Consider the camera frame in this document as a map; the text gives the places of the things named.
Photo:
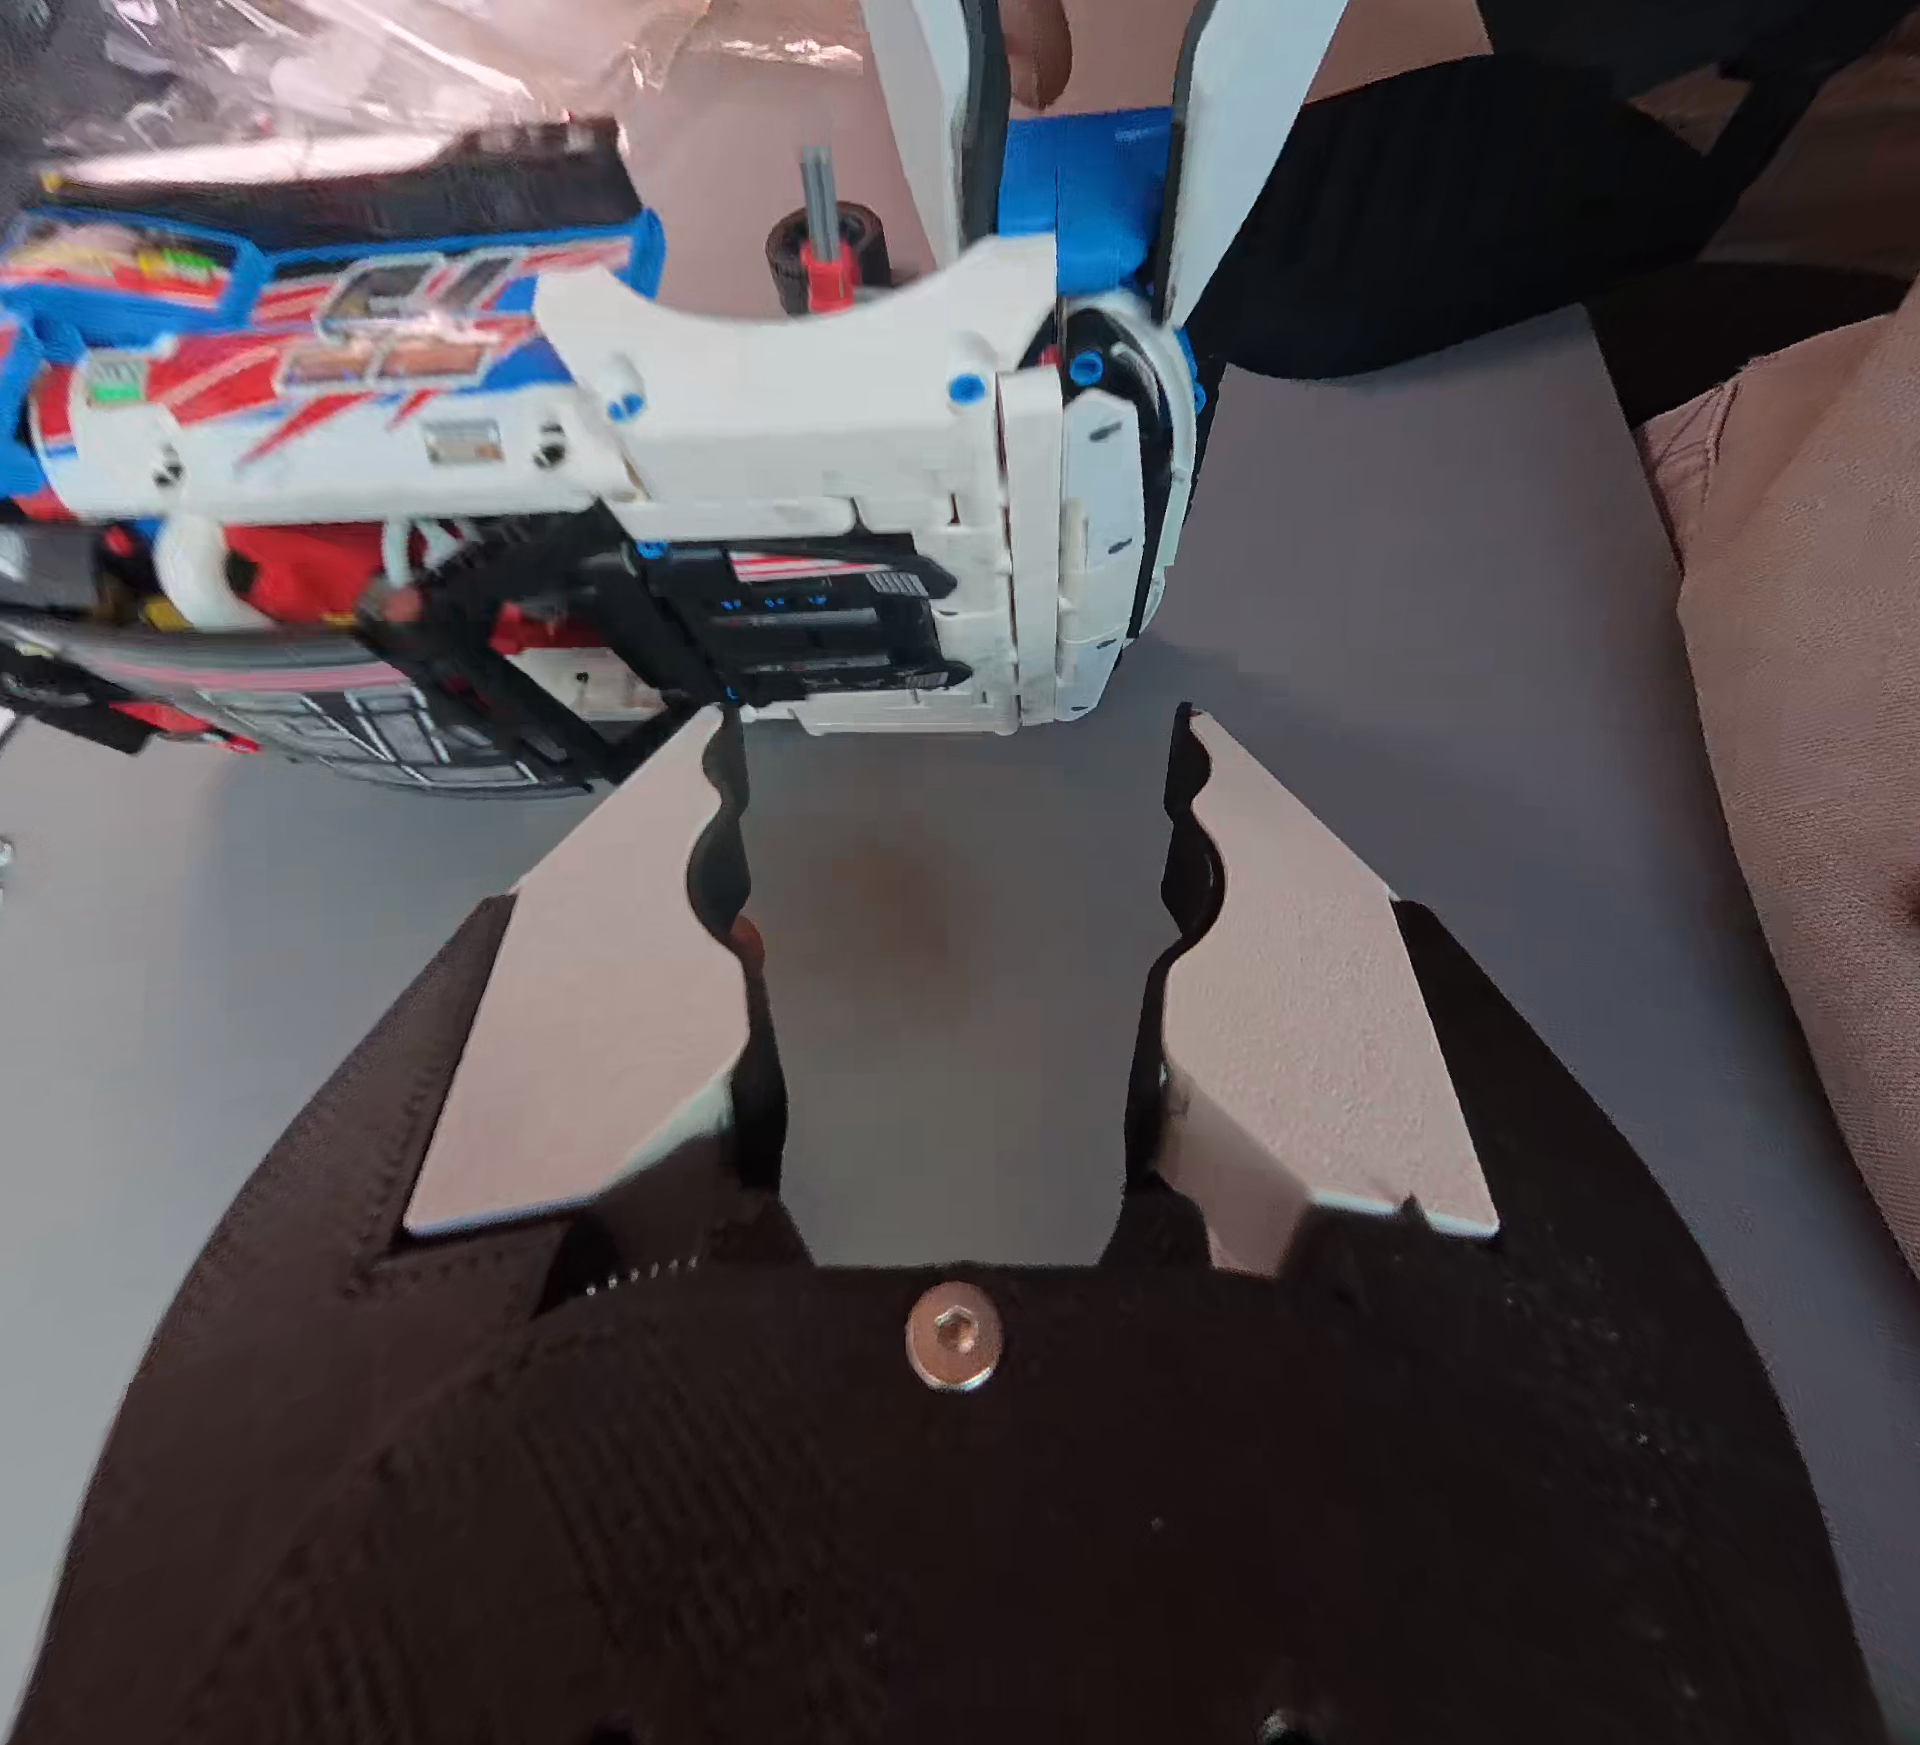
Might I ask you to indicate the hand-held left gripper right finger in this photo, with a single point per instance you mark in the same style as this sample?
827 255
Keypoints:
1305 1024

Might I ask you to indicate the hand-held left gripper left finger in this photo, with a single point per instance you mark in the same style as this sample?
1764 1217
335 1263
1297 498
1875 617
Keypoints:
599 997

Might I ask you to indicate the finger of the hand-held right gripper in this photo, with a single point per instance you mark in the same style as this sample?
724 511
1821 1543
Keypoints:
914 6
1289 6

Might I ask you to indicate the brick-built toy race car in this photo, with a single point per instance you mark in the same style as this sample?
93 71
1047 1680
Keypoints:
778 426

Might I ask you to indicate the grey desk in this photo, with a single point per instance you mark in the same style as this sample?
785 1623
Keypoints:
1350 652

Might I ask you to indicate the person's right hand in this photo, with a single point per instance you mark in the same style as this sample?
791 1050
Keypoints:
1036 28

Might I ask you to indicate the black chair armrest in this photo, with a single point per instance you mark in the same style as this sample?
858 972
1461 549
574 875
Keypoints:
1424 216

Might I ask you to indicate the person's beige trousers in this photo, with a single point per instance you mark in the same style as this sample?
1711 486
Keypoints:
1801 727

